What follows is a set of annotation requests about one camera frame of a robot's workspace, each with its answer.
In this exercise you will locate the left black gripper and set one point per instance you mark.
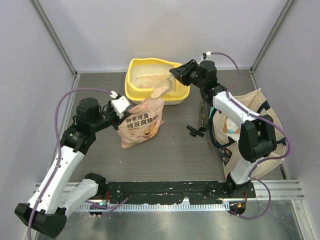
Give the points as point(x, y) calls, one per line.
point(119, 121)

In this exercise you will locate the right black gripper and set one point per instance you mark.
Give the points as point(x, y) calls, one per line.
point(182, 72)

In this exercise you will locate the clear plastic scoop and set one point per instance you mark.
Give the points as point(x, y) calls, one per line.
point(165, 86)

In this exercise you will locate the pink cat litter bag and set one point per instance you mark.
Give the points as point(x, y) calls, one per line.
point(143, 123)

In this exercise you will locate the black bag clip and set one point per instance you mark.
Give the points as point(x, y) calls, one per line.
point(196, 132)

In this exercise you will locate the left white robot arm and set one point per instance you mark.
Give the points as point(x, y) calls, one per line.
point(48, 209)

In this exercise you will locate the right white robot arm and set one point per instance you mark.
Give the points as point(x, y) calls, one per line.
point(257, 137)

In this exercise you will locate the yellow slotted litter scoop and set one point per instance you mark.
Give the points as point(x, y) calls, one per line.
point(181, 89)

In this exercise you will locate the yellow litter box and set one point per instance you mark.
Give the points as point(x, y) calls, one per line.
point(144, 74)

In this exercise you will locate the teal flat stick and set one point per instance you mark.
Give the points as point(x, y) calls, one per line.
point(211, 111)

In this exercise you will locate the blue white pouch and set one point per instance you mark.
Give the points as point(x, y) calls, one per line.
point(231, 127)

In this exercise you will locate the beige canvas tote bag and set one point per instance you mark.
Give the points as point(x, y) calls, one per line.
point(228, 143)

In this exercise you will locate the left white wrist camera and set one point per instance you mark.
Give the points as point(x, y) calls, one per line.
point(119, 103)

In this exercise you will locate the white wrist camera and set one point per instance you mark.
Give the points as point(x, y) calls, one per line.
point(119, 103)
point(205, 56)

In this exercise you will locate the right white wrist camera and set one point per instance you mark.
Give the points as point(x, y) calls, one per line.
point(205, 56)

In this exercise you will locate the white slotted cable duct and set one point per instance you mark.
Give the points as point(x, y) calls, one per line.
point(185, 206)

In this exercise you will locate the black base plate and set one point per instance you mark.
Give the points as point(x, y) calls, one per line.
point(174, 192)

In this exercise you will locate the aluminium rail frame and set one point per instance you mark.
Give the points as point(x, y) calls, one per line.
point(288, 189)

